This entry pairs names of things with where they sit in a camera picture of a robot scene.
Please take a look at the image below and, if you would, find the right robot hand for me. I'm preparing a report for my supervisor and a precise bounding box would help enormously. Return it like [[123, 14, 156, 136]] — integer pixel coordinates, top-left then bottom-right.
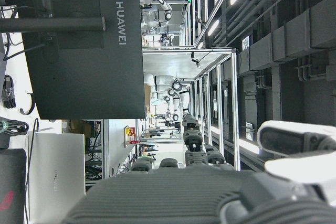
[[62, 113, 336, 224]]

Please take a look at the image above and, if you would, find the red yellow warning sign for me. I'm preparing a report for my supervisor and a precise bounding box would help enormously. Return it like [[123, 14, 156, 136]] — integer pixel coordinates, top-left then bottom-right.
[[124, 126, 138, 145]]

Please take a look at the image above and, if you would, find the silver laptop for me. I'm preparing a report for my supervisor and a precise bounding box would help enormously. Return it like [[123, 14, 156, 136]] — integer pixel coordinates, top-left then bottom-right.
[[27, 132, 86, 222]]

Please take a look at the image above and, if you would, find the black Huawei monitor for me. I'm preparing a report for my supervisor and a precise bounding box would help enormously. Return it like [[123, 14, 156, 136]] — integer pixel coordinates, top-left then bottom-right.
[[0, 0, 146, 121]]

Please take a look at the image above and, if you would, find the black red laptop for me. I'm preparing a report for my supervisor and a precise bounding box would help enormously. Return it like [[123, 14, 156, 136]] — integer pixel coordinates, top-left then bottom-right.
[[0, 148, 28, 224]]

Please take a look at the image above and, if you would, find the thin black laptop cable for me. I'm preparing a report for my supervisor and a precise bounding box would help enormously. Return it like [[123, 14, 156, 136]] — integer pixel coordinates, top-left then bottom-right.
[[24, 118, 40, 224]]

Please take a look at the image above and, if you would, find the black cable green tie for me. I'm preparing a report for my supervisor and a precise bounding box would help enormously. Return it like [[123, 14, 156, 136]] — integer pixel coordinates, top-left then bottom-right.
[[0, 118, 30, 137]]

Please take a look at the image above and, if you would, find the coiled black cable bundle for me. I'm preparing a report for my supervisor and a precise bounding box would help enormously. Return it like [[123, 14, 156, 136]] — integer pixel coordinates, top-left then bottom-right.
[[2, 74, 17, 109]]

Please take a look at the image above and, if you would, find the grey ventilation duct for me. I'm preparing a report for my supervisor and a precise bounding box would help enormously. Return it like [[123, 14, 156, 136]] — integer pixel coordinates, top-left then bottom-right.
[[237, 0, 336, 76]]

